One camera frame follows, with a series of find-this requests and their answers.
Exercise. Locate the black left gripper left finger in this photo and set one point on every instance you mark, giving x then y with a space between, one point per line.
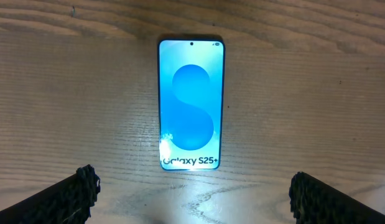
68 201

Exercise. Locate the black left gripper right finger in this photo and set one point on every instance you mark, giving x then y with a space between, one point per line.
313 201

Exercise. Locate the blue Galaxy smartphone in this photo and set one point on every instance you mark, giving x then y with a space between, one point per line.
191 78

